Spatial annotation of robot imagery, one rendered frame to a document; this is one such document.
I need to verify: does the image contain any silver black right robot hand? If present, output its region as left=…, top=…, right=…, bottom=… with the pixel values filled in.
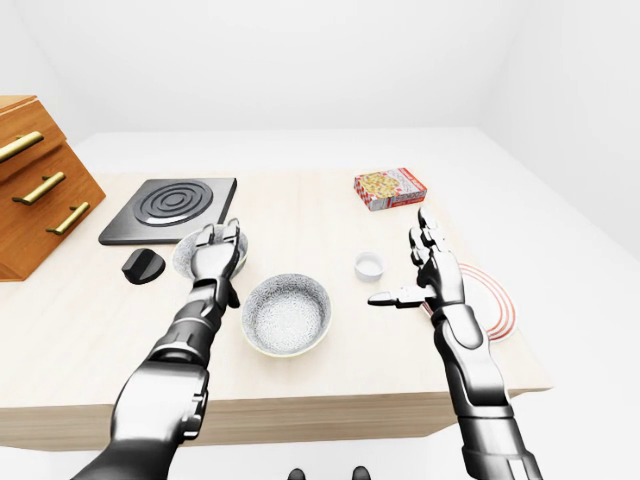
left=367, top=206, right=471, bottom=318

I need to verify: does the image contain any small white ramekin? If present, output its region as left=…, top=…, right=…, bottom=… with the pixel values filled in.
left=354, top=251, right=386, bottom=284

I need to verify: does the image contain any red printed food box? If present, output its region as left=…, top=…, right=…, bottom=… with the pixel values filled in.
left=353, top=167, right=428, bottom=213

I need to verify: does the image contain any white plate with red rings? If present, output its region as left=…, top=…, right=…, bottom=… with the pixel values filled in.
left=422, top=262, right=517, bottom=343

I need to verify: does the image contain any patterned grey bowl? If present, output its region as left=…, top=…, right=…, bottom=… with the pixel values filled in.
left=241, top=272, right=333, bottom=358
left=172, top=223, right=250, bottom=280

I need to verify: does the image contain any wooden cabinet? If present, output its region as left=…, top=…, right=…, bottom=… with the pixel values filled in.
left=0, top=94, right=107, bottom=283

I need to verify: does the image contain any brass drawer handle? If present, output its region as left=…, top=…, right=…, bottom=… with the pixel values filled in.
left=0, top=131, right=45, bottom=164
left=12, top=171, right=67, bottom=206
left=46, top=201, right=91, bottom=236

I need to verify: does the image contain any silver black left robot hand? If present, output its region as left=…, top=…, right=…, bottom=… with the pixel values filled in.
left=190, top=217, right=242, bottom=310

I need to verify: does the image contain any round black stove knob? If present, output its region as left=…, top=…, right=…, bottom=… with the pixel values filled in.
left=121, top=247, right=166, bottom=286

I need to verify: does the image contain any flat dark stove plate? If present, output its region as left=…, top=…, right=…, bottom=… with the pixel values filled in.
left=98, top=177, right=239, bottom=247

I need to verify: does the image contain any wooden cabinet drawer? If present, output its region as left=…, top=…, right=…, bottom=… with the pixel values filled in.
left=0, top=187, right=107, bottom=280
left=0, top=141, right=95, bottom=221
left=0, top=102, right=68, bottom=183

